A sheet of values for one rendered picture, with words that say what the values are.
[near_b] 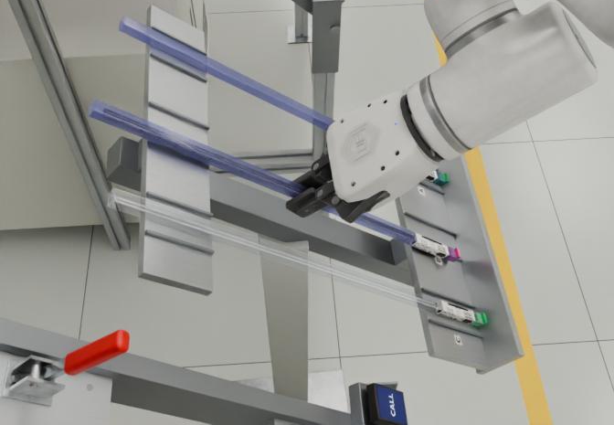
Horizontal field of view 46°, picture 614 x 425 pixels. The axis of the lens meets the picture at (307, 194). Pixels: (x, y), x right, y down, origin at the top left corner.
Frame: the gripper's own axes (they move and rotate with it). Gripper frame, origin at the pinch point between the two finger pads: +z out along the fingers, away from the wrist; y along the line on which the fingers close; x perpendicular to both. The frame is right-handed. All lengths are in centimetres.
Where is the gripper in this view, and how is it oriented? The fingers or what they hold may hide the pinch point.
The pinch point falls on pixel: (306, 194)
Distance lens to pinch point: 78.2
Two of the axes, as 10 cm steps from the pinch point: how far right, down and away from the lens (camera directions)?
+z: -7.6, 4.4, 4.7
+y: 1.1, 8.1, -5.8
